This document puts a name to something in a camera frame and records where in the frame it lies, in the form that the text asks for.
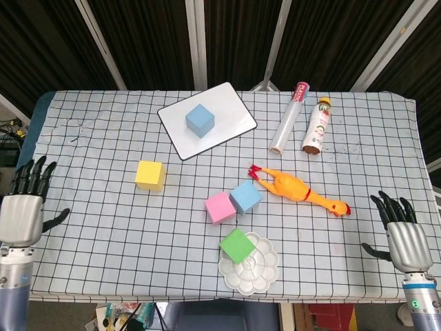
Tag white partition frame post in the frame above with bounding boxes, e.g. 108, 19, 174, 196
185, 0, 210, 91
250, 0, 298, 92
74, 0, 127, 91
351, 0, 416, 92

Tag white table leg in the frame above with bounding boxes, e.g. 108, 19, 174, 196
278, 302, 294, 331

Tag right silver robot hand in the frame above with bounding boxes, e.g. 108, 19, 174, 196
360, 190, 434, 274

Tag teal snack bag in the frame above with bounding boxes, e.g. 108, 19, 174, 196
136, 302, 156, 328

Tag checked grid tablecloth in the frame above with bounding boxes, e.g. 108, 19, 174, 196
0, 90, 441, 304

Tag pink foam cube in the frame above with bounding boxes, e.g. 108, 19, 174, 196
204, 192, 238, 225

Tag blue foam cube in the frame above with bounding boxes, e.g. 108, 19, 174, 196
185, 103, 216, 139
229, 179, 265, 215

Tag dark blue chair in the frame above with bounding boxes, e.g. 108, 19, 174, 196
161, 299, 282, 331

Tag yellow foam cube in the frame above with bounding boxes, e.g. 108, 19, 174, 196
134, 160, 167, 192

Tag yellow rubber chicken toy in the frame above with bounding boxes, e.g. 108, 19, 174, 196
249, 164, 352, 219

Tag white flower-shaped paint palette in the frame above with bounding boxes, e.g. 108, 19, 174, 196
218, 231, 279, 296

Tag green foam cube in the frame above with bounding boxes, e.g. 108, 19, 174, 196
219, 228, 256, 265

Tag white bottle with brown base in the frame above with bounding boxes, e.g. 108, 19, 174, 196
301, 97, 332, 154

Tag clear plastic wrap roll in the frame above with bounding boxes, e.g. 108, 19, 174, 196
269, 81, 310, 155

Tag white board with black rim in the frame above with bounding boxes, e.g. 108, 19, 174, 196
157, 81, 258, 161

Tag red box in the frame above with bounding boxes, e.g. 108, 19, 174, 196
309, 303, 358, 331

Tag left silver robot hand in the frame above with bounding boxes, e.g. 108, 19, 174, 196
0, 155, 71, 248

